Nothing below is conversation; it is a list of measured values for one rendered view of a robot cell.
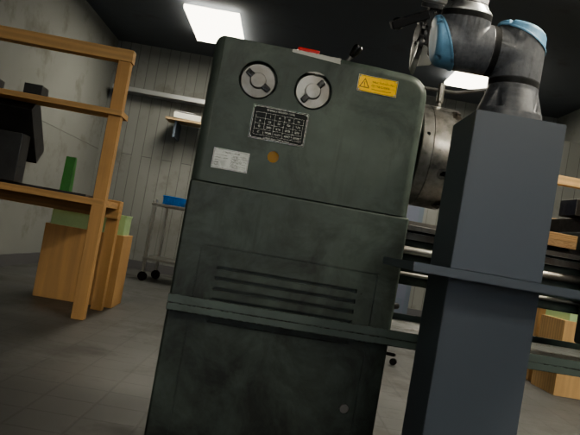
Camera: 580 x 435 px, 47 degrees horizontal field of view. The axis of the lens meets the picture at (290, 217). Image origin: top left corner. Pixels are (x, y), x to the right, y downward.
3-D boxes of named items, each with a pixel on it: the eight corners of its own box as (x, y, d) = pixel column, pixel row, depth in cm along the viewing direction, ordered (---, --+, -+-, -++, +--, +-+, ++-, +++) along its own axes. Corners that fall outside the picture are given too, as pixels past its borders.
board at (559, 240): (476, 231, 191) (479, 217, 191) (438, 231, 227) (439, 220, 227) (576, 249, 193) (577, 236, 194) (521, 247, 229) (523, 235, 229)
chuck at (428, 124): (414, 194, 190) (429, 89, 195) (387, 209, 221) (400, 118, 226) (426, 196, 190) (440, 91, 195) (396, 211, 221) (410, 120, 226)
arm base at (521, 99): (551, 124, 147) (558, 80, 148) (484, 112, 147) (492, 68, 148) (526, 135, 162) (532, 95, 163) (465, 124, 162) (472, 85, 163)
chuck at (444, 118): (426, 196, 190) (441, 91, 195) (396, 211, 221) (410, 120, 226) (457, 202, 191) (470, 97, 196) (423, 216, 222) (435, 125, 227)
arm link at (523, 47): (549, 81, 149) (558, 22, 150) (490, 71, 149) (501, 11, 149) (528, 93, 161) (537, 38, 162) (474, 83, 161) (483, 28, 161)
